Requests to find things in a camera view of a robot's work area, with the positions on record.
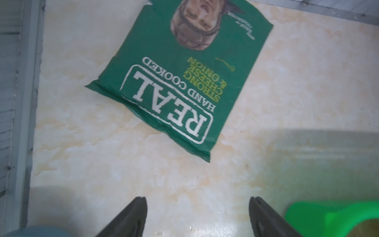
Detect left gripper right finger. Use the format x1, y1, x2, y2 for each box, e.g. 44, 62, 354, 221
249, 197, 303, 237

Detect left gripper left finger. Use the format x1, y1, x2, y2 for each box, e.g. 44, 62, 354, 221
96, 197, 148, 237

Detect dark green snack bag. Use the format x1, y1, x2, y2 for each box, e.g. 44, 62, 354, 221
87, 1, 273, 162

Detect green plastic basket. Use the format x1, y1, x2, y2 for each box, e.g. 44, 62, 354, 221
285, 200, 379, 237

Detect blue bowl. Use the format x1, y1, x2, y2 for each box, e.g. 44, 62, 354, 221
4, 226, 73, 237

